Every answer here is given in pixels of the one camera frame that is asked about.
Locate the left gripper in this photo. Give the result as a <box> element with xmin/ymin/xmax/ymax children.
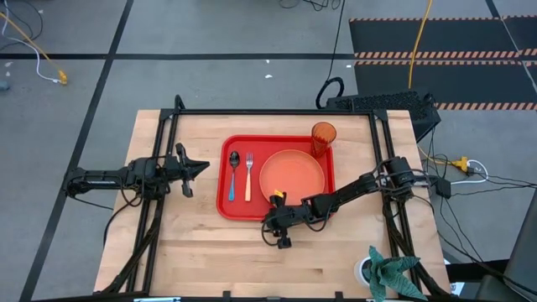
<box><xmin>164</xmin><ymin>143</ymin><xmax>211</xmax><ymax>198</ymax></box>

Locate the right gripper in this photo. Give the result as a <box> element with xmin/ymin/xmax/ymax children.
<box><xmin>263</xmin><ymin>190</ymin><xmax>310</xmax><ymax>250</ymax></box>

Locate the black spoon blue handle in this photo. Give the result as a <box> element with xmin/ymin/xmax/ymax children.
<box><xmin>227</xmin><ymin>150</ymin><xmax>241</xmax><ymax>202</ymax></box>

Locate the salmon orange plate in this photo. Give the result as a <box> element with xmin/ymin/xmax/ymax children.
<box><xmin>258</xmin><ymin>148</ymin><xmax>326</xmax><ymax>206</ymax></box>

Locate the orange translucent cup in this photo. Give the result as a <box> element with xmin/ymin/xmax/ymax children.
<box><xmin>310</xmin><ymin>121</ymin><xmax>338</xmax><ymax>159</ymax></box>

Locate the red plastic tray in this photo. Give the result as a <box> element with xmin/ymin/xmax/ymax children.
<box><xmin>216</xmin><ymin>133</ymin><xmax>336</xmax><ymax>222</ymax></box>

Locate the green plant white pot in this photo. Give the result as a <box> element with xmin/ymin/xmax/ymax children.
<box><xmin>353</xmin><ymin>245</ymin><xmax>429</xmax><ymax>302</ymax></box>

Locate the black perforated computer case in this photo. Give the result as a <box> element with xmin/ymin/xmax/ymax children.
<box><xmin>325</xmin><ymin>90</ymin><xmax>442</xmax><ymax>143</ymax></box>

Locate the black power adapter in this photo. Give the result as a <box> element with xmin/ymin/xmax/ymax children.
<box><xmin>435</xmin><ymin>178</ymin><xmax>452</xmax><ymax>200</ymax></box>

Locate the black hazard-striped floor mat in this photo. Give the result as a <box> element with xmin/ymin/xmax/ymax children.
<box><xmin>353</xmin><ymin>60</ymin><xmax>537</xmax><ymax>112</ymax></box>
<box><xmin>347</xmin><ymin>15</ymin><xmax>537</xmax><ymax>60</ymax></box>

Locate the dark grey angled panel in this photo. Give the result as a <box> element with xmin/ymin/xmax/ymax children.
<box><xmin>473</xmin><ymin>200</ymin><xmax>537</xmax><ymax>302</ymax></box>

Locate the black metal table frame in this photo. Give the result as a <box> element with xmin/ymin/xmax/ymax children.
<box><xmin>94</xmin><ymin>94</ymin><xmax>452</xmax><ymax>302</ymax></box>

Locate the yellow cord with plug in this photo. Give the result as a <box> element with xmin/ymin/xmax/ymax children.
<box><xmin>417</xmin><ymin>144</ymin><xmax>470</xmax><ymax>173</ymax></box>
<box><xmin>0</xmin><ymin>11</ymin><xmax>69</xmax><ymax>86</ymax></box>

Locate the white cable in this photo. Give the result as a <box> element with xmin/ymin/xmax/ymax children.
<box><xmin>0</xmin><ymin>12</ymin><xmax>60</xmax><ymax>84</ymax></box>
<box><xmin>451</xmin><ymin>159</ymin><xmax>490</xmax><ymax>185</ymax></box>

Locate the black coiled cable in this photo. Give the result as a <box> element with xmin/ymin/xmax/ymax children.
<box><xmin>315</xmin><ymin>0</ymin><xmax>347</xmax><ymax>110</ymax></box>

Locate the yellow cable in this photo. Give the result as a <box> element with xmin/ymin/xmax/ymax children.
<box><xmin>407</xmin><ymin>0</ymin><xmax>434</xmax><ymax>79</ymax></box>

